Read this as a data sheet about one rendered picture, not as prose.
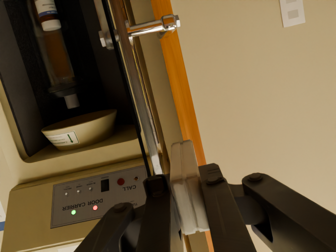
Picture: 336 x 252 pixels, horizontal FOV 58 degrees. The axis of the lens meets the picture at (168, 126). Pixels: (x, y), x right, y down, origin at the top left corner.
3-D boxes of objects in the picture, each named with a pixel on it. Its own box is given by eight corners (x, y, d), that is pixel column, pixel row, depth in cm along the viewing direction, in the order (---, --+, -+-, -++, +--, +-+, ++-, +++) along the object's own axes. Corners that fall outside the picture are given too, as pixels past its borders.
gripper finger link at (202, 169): (205, 205, 13) (275, 190, 13) (197, 165, 18) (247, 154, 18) (212, 236, 13) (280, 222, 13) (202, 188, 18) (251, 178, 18)
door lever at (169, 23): (126, 29, 38) (132, 50, 39) (122, 17, 29) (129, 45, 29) (168, 20, 38) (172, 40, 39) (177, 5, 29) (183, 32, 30)
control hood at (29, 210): (163, 152, 62) (174, 197, 64) (14, 185, 64) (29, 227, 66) (160, 173, 50) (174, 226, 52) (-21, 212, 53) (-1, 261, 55)
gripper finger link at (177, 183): (197, 233, 15) (183, 236, 15) (190, 179, 22) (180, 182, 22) (184, 178, 14) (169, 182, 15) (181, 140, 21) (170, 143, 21)
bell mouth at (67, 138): (122, 105, 79) (128, 125, 80) (58, 120, 80) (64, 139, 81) (108, 117, 62) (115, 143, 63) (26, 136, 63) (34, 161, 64)
